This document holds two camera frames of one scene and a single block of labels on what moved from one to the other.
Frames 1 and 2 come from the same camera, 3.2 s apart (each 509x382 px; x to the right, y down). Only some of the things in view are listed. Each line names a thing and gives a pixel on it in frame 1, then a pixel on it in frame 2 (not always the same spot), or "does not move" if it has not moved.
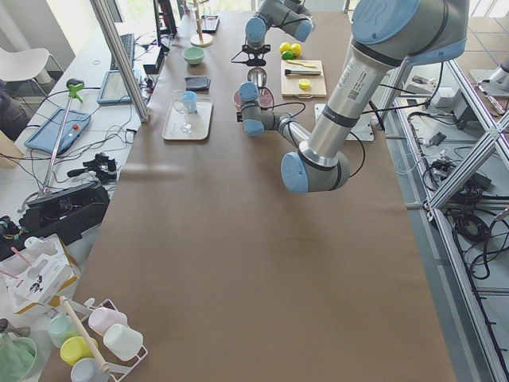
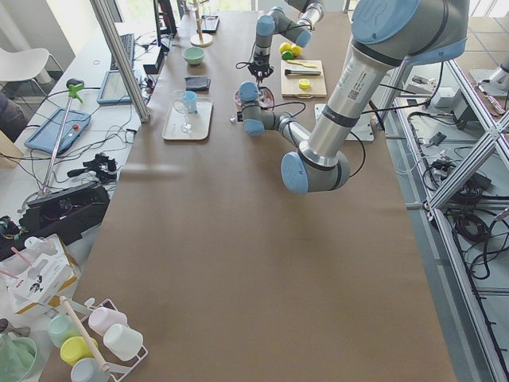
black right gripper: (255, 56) -> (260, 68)
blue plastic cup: (189, 102) does not move
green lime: (287, 55) does not move
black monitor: (165, 26) does not move
